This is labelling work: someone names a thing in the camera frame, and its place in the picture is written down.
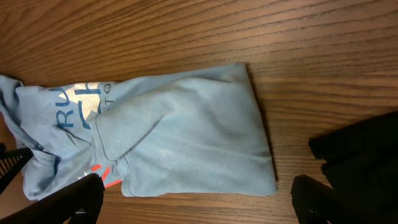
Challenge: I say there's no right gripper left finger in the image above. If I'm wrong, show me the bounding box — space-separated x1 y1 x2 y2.
1 174 104 224

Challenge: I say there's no black garment on right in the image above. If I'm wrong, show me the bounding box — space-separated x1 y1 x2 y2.
308 112 397 222

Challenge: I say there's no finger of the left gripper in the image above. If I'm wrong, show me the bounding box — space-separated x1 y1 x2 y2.
0 143 33 194

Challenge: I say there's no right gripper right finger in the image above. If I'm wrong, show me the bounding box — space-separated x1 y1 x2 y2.
290 175 373 224

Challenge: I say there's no light blue printed t-shirt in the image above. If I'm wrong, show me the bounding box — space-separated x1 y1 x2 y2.
1 63 277 200

